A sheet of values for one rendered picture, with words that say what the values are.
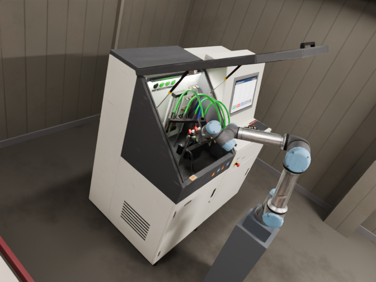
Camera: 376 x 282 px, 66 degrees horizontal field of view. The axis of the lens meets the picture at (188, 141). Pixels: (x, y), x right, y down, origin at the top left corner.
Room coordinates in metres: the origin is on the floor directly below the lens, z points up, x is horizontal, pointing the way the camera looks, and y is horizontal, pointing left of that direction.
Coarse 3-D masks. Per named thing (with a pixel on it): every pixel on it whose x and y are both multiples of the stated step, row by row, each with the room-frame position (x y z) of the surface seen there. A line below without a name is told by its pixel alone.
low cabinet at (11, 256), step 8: (0, 240) 0.74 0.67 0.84; (0, 248) 0.72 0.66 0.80; (8, 248) 0.71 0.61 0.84; (0, 256) 0.67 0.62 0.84; (8, 256) 0.68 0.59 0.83; (0, 264) 0.64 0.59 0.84; (16, 264) 0.66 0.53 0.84; (0, 272) 0.60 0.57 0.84; (8, 272) 0.62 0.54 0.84; (16, 272) 0.65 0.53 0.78; (24, 272) 0.64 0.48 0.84; (0, 280) 0.58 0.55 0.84; (8, 280) 0.59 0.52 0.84; (16, 280) 0.60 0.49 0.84; (24, 280) 0.62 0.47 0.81; (32, 280) 0.62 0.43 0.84
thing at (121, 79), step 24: (144, 48) 2.04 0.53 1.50; (168, 48) 2.24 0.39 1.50; (192, 48) 2.58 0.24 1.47; (216, 48) 2.85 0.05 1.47; (120, 72) 1.73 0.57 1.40; (120, 96) 1.71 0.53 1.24; (120, 120) 1.69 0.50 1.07; (120, 144) 1.67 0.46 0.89; (96, 168) 1.77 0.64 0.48; (96, 192) 1.75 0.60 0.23
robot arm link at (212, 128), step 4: (212, 120) 1.40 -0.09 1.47; (216, 120) 1.40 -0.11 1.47; (208, 124) 1.37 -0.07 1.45; (212, 124) 1.37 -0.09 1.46; (216, 124) 1.38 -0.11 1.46; (204, 128) 1.42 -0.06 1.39; (208, 128) 1.36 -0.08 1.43; (212, 128) 1.36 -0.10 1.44; (216, 128) 1.37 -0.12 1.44; (220, 128) 1.38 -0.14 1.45; (204, 132) 1.42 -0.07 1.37; (208, 132) 1.37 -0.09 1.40; (212, 132) 1.35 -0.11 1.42; (216, 132) 1.35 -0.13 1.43; (208, 136) 1.42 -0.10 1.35; (212, 136) 1.37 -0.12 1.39; (216, 136) 1.37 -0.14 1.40
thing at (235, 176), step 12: (216, 72) 2.20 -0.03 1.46; (228, 72) 2.18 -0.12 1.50; (240, 72) 2.35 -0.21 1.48; (252, 72) 2.56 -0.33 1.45; (216, 84) 2.18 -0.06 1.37; (228, 84) 2.20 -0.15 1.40; (216, 96) 2.17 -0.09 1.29; (228, 96) 2.22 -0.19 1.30; (228, 108) 2.24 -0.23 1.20; (252, 108) 2.66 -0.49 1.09; (240, 120) 2.46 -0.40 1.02; (252, 144) 2.28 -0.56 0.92; (240, 156) 2.11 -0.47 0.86; (252, 156) 2.45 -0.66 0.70; (240, 168) 2.27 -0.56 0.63; (228, 180) 2.12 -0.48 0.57; (240, 180) 2.47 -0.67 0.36; (228, 192) 2.29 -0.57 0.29; (216, 204) 2.11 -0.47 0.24
